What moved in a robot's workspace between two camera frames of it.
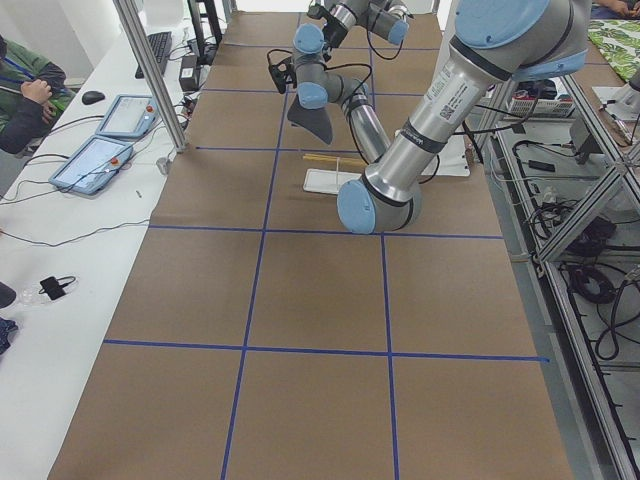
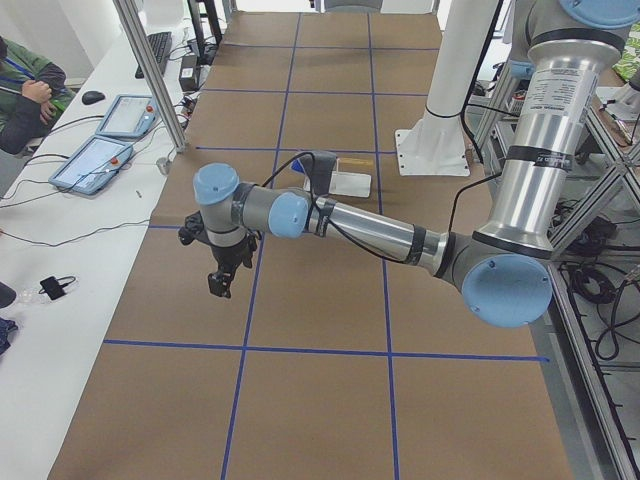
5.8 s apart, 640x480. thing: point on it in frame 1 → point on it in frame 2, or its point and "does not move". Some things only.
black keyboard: (161, 49) does not move
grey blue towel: (315, 121) → (323, 166)
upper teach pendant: (130, 116) does not move
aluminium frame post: (144, 46) does not move
